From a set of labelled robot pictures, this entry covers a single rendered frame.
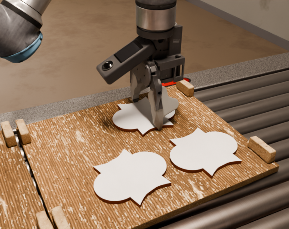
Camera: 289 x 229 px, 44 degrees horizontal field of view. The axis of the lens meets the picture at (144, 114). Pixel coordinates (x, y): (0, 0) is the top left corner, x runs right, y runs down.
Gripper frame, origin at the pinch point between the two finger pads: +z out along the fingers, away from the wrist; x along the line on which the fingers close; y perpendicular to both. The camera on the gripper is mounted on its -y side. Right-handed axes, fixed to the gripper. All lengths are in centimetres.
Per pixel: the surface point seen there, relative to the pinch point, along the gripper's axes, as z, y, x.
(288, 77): 3.4, 46.4, 1.8
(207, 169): -0.5, 1.8, -20.8
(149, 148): 0.6, -4.1, -10.1
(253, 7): 75, 238, 210
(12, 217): 0.4, -31.3, -14.9
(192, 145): -0.3, 3.2, -14.0
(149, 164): -0.4, -6.9, -14.9
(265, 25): 87, 238, 189
